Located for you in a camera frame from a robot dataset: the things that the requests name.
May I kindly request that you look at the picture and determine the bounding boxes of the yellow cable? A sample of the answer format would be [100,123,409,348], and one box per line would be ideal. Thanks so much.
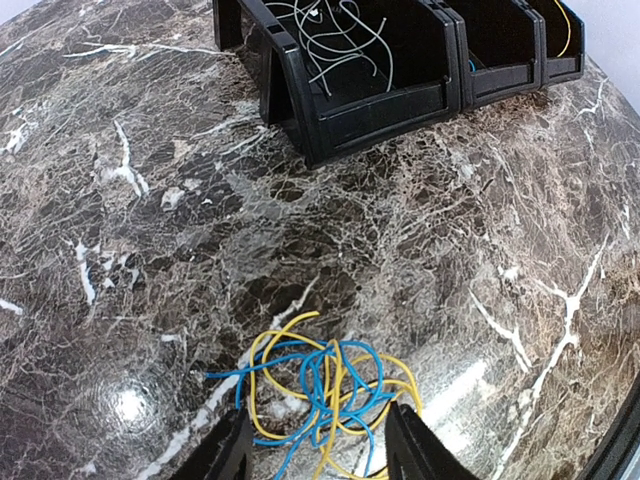
[249,310,422,480]
[552,0,572,59]

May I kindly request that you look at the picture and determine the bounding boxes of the black curved front rail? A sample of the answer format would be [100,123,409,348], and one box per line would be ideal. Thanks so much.
[579,405,639,479]

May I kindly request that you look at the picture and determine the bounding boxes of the black three-compartment tray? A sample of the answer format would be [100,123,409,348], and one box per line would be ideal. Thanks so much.
[212,1,586,168]

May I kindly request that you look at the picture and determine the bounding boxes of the grey thin cable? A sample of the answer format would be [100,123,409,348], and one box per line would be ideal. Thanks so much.
[264,0,394,99]

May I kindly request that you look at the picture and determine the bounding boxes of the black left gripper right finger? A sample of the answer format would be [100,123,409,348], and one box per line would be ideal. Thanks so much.
[384,401,477,480]

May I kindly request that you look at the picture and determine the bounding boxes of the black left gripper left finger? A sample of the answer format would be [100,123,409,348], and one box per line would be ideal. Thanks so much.
[170,407,253,480]

